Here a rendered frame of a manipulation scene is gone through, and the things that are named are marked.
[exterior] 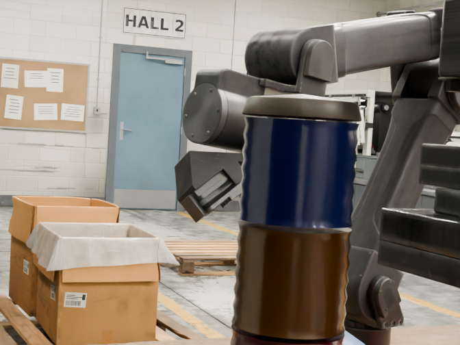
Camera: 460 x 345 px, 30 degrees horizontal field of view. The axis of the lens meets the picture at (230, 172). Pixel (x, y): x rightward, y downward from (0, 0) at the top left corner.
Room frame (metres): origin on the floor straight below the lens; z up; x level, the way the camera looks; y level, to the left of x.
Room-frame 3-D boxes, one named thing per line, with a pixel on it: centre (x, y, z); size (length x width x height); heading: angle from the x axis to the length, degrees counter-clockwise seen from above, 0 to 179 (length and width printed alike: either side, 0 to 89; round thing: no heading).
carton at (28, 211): (4.74, 0.90, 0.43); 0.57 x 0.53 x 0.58; 26
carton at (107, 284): (4.19, 0.62, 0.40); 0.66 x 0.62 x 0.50; 23
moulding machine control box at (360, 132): (9.40, -1.40, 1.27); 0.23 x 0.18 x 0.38; 112
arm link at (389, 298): (0.95, -0.16, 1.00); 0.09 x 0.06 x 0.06; 41
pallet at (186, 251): (7.37, -0.02, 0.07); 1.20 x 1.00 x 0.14; 114
